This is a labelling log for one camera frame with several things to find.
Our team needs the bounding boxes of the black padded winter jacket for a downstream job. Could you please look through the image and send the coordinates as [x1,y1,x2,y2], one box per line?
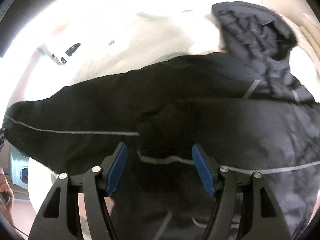
[2,2,319,239]

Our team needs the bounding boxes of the light blue desk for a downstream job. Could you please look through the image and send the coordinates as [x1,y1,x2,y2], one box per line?
[9,146,29,189]

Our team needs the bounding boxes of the floral green bed cover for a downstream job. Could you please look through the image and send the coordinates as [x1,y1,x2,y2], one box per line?
[4,0,320,213]

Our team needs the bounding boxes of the beige folded quilt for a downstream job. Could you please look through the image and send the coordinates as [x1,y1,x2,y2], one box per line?
[300,13,319,58]

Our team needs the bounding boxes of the black wall television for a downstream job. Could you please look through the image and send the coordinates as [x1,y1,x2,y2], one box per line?
[1,0,55,57]

